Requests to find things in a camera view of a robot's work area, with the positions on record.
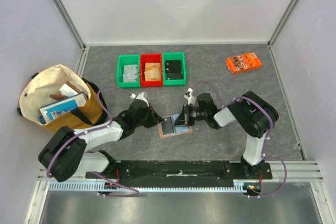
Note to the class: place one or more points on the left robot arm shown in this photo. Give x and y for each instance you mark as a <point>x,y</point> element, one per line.
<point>67,153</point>

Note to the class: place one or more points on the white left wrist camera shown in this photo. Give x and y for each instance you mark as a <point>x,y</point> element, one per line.
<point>141,96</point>

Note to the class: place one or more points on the red plastic bin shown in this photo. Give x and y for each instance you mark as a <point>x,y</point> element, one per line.
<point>144,58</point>

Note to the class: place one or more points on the white packet in bag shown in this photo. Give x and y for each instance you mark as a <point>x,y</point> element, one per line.
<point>68,91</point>

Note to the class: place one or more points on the right green plastic bin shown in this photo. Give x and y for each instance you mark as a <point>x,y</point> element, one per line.
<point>174,56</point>

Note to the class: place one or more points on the cream and tan tote bag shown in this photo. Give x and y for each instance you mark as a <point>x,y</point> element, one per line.
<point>49,81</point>

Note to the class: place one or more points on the beige cards in red bin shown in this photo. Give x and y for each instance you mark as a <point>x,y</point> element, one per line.
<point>152,71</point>

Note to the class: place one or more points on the tan leather card holder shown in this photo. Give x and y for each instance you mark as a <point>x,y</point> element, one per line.
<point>178,130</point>

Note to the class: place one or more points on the orange screw box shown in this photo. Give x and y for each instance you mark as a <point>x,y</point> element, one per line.
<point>243,63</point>

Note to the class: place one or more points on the black credit card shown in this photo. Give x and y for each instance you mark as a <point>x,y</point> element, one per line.
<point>167,127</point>

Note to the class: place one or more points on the black cards in green bin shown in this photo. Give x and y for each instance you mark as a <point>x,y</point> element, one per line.
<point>173,70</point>

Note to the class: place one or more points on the grey cards in green bin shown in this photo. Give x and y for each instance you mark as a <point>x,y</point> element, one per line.
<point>130,73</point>

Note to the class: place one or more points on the brown item in bag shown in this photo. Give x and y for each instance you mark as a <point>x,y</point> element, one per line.
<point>59,97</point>

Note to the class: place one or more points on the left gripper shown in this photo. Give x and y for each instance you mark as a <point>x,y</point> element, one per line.
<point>155,118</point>

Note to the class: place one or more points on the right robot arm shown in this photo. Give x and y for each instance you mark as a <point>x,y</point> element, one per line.
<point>254,115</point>

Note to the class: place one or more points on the blue book in bag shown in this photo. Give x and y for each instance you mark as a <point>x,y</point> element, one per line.
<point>56,109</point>

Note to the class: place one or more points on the green plastic bin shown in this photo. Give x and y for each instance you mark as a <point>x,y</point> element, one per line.
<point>127,60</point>
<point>174,56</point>

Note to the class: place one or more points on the left green plastic bin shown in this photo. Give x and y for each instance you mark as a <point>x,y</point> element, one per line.
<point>127,60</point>

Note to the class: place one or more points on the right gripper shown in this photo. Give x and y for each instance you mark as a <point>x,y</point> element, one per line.
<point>185,115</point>

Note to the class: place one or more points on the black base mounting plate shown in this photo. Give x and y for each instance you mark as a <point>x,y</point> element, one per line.
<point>183,173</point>

